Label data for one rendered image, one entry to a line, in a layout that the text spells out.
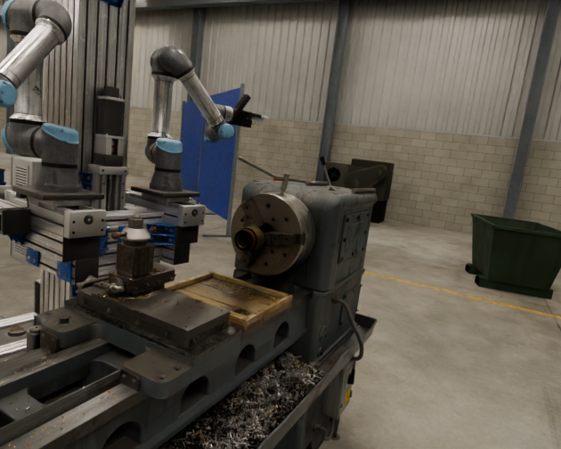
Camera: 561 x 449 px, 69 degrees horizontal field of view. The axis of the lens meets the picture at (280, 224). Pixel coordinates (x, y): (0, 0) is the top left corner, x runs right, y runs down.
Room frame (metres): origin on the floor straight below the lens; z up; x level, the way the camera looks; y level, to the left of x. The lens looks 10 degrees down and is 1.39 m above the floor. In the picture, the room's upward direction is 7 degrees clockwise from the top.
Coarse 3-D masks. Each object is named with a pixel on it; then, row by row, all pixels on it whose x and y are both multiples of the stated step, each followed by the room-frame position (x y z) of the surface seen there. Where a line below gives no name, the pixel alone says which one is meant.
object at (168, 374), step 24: (48, 312) 1.01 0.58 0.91; (72, 312) 1.03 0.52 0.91; (96, 312) 1.01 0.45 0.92; (48, 336) 0.92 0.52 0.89; (72, 336) 0.93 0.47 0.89; (96, 336) 0.98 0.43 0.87; (120, 336) 0.95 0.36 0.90; (144, 336) 0.91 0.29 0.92; (216, 336) 0.95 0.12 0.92; (144, 360) 0.84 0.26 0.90; (168, 360) 0.85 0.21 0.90; (192, 360) 0.84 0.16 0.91; (216, 360) 0.91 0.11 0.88; (144, 384) 0.78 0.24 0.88; (168, 384) 0.77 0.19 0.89
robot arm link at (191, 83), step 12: (168, 48) 1.89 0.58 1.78; (168, 60) 1.87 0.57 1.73; (180, 60) 1.87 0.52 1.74; (180, 72) 1.88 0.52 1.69; (192, 72) 1.91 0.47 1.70; (192, 84) 1.92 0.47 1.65; (192, 96) 1.94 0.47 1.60; (204, 96) 1.95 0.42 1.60; (204, 108) 1.96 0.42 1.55; (216, 108) 2.00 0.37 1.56; (216, 120) 1.99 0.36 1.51; (216, 132) 2.02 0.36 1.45; (228, 132) 2.01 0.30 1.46
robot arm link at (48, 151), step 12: (36, 132) 1.45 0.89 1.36; (48, 132) 1.42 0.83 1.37; (60, 132) 1.43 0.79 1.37; (72, 132) 1.46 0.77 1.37; (36, 144) 1.43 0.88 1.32; (48, 144) 1.42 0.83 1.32; (60, 144) 1.43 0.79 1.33; (72, 144) 1.46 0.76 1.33; (48, 156) 1.42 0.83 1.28; (60, 156) 1.43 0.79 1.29; (72, 156) 1.46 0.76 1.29
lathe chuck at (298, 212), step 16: (272, 192) 1.57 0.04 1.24; (240, 208) 1.57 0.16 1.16; (272, 208) 1.51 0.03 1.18; (288, 208) 1.48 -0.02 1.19; (304, 208) 1.55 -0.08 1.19; (240, 224) 1.57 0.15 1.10; (272, 224) 1.50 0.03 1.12; (288, 224) 1.48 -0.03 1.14; (304, 224) 1.48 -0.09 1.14; (304, 240) 1.48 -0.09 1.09; (240, 256) 1.56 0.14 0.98; (272, 256) 1.50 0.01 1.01; (288, 256) 1.47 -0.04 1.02; (304, 256) 1.51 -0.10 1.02; (256, 272) 1.53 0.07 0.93; (272, 272) 1.49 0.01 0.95
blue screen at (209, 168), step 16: (224, 96) 7.08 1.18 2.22; (240, 96) 6.34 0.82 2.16; (192, 112) 9.06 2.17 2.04; (192, 128) 8.96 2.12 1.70; (192, 144) 8.85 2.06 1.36; (208, 144) 7.73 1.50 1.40; (224, 144) 6.86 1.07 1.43; (192, 160) 8.75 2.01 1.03; (208, 160) 7.64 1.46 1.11; (224, 160) 6.78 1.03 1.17; (192, 176) 8.64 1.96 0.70; (208, 176) 7.56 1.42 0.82; (224, 176) 6.71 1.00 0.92; (208, 192) 7.47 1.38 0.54; (224, 192) 6.64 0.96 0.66; (208, 208) 7.39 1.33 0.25; (224, 208) 6.57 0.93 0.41
